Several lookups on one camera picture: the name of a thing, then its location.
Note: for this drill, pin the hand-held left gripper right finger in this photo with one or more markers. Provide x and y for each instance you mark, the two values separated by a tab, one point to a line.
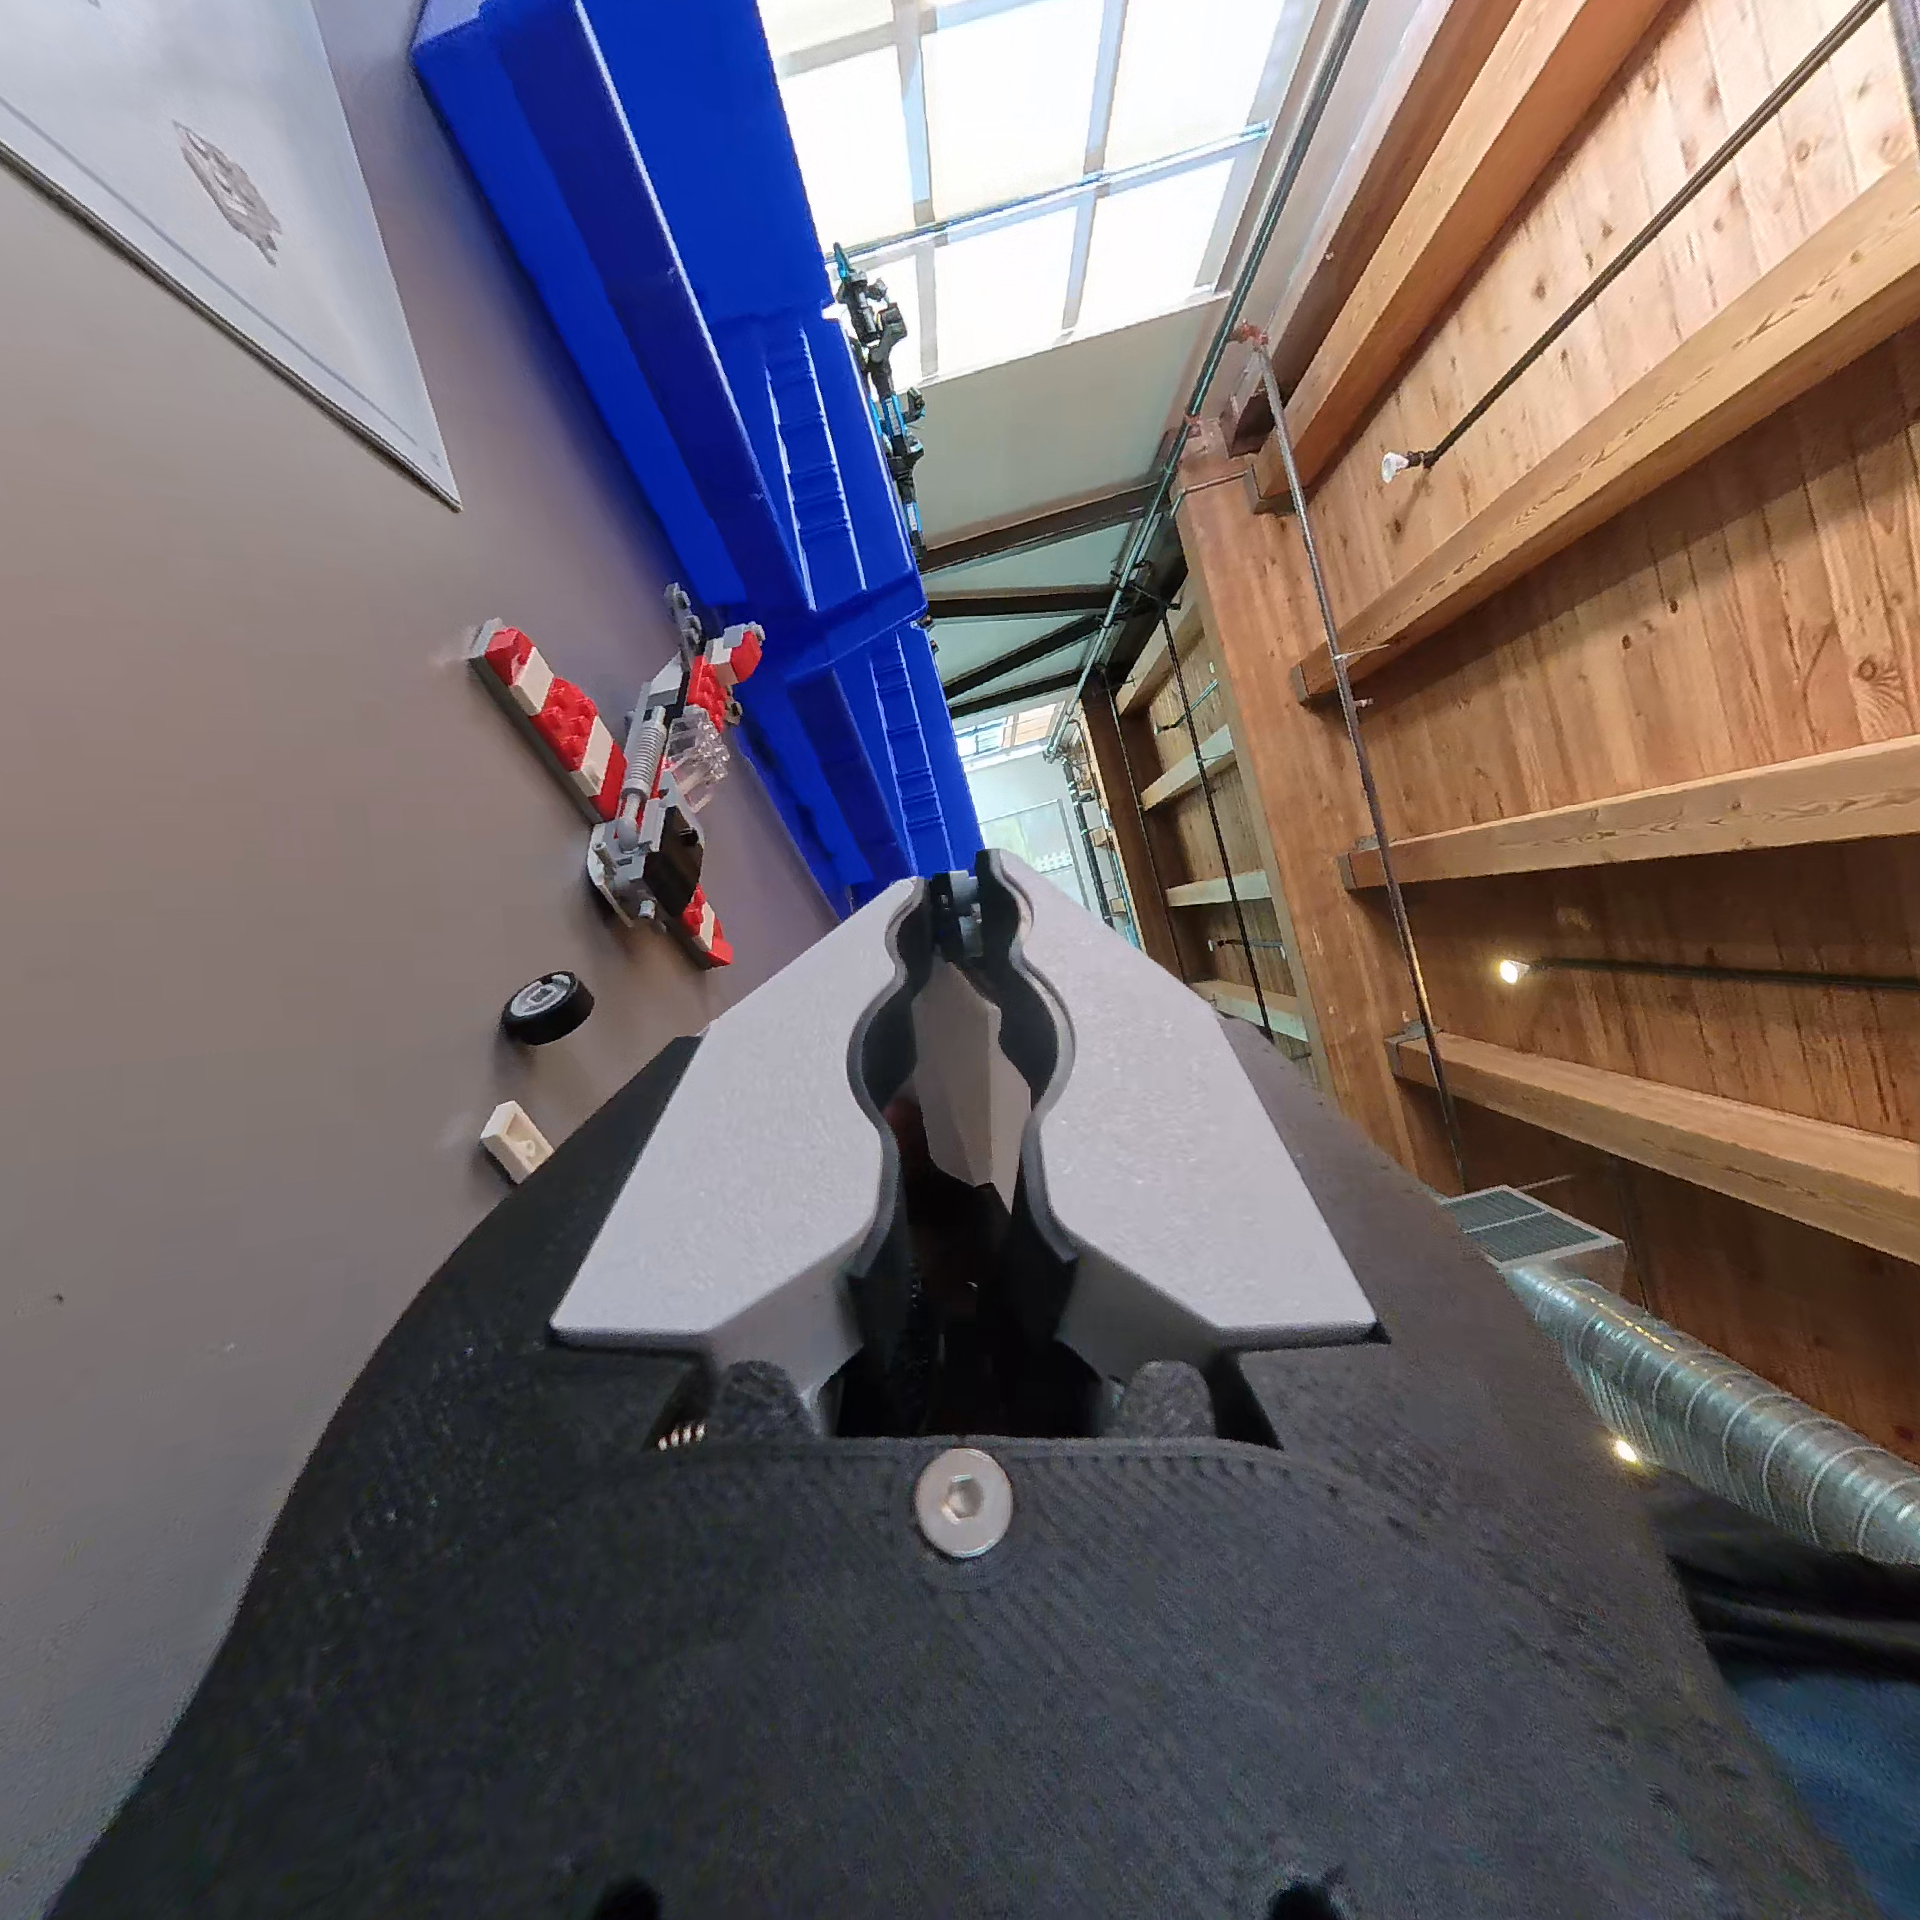
1186	1202

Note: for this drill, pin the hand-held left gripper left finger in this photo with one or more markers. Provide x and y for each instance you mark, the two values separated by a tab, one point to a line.
736	1202

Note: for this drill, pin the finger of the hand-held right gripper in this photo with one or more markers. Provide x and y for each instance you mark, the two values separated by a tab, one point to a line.
977	1075

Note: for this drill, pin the small grey toy piece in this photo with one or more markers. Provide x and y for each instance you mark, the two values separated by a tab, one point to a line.
961	902

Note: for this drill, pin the red white toy brick airplane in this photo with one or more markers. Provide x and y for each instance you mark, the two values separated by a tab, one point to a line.
632	766

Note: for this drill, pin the grey desk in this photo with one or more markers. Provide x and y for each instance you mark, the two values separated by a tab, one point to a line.
211	1202

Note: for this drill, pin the small beige toy brick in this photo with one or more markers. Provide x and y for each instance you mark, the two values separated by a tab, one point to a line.
518	1141

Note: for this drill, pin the small black toy wheel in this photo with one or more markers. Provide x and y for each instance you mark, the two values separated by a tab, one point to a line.
547	1006

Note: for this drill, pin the person's black jacket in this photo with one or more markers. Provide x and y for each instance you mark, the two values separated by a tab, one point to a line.
1802	1591

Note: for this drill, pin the person's legs in jeans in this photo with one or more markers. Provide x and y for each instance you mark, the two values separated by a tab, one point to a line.
1846	1801

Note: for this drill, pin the white instruction booklet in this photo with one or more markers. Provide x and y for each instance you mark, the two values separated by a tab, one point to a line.
211	211

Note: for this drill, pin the silver ventilation duct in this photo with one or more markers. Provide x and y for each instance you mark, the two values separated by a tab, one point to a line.
1681	1381

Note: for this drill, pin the black camera tripod rig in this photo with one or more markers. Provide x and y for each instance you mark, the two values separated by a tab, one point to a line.
877	360

